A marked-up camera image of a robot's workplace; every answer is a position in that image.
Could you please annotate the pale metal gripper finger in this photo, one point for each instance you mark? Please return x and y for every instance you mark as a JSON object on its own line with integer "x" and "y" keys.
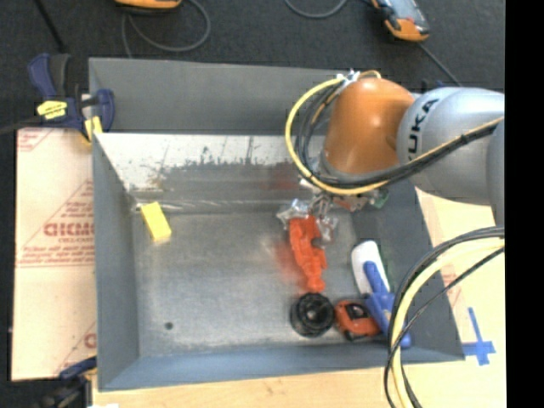
{"x": 328, "y": 226}
{"x": 293, "y": 211}

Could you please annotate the orange plastic toy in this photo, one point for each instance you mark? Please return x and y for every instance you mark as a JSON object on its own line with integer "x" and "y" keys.
{"x": 309, "y": 256}

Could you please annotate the white and blue spray bottle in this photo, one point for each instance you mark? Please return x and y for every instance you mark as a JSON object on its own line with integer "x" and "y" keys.
{"x": 369, "y": 266}

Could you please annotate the black round ribbed wheel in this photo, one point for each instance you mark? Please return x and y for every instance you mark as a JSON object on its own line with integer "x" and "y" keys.
{"x": 312, "y": 315}

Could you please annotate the orange and black tape measure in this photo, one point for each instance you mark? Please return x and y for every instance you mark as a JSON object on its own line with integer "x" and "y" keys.
{"x": 356, "y": 319}

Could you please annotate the grey metal bin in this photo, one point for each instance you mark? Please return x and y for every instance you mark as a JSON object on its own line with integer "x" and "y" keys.
{"x": 221, "y": 279}

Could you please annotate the yellow flat block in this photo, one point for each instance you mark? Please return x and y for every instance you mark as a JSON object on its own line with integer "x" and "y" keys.
{"x": 155, "y": 222}

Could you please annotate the brown cardboard board red print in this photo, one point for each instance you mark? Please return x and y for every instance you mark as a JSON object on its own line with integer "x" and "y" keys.
{"x": 51, "y": 211}

